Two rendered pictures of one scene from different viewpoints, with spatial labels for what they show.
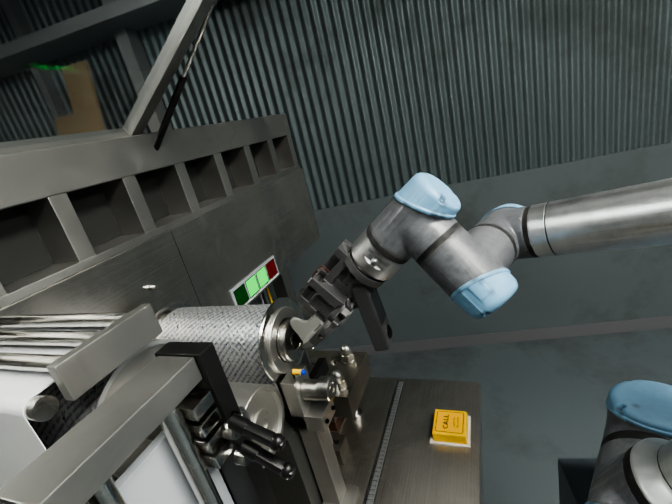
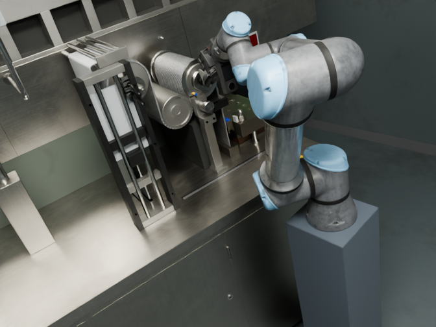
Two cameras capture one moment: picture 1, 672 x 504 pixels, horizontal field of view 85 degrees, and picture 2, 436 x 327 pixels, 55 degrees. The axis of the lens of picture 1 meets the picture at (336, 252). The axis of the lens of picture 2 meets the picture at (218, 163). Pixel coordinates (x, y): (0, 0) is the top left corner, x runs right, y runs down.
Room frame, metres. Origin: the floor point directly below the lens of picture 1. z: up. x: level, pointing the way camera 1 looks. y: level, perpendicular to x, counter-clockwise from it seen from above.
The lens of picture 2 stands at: (-0.55, -0.77, 1.77)
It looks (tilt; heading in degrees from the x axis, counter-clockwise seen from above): 31 degrees down; 39
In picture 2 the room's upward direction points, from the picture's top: 15 degrees counter-clockwise
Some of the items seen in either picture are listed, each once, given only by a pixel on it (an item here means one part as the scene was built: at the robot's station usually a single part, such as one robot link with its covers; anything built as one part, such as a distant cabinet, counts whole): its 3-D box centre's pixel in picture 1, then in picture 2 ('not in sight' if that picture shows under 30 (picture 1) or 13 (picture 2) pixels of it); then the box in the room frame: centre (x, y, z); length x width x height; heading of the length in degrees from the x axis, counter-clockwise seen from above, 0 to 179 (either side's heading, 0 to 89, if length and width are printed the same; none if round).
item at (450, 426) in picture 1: (450, 426); not in sight; (0.62, -0.15, 0.91); 0.07 x 0.07 x 0.02; 65
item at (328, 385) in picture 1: (326, 388); (207, 106); (0.51, 0.07, 1.18); 0.04 x 0.02 x 0.04; 155
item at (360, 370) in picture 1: (288, 378); (228, 110); (0.81, 0.20, 1.00); 0.40 x 0.16 x 0.06; 65
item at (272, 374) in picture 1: (284, 339); (200, 79); (0.57, 0.13, 1.25); 0.15 x 0.01 x 0.15; 155
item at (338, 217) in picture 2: not in sight; (329, 202); (0.38, -0.39, 0.95); 0.15 x 0.15 x 0.10
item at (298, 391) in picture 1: (324, 442); (210, 134); (0.53, 0.10, 1.05); 0.06 x 0.05 x 0.31; 65
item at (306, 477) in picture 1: (240, 452); (185, 132); (0.60, 0.29, 1.00); 0.33 x 0.07 x 0.20; 65
